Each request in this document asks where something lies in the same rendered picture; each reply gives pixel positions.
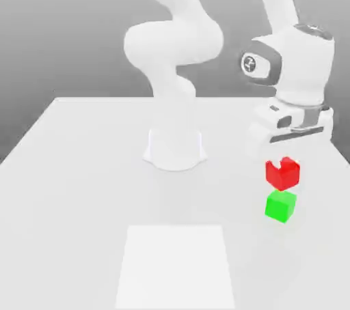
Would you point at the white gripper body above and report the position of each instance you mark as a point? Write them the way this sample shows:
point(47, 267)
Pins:
point(296, 140)

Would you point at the small red cube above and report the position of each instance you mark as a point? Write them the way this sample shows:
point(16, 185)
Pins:
point(284, 176)

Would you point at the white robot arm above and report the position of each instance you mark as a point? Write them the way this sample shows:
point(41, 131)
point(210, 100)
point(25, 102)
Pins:
point(175, 47)

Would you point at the small green cube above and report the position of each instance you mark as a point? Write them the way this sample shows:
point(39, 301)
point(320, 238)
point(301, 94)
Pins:
point(279, 206)

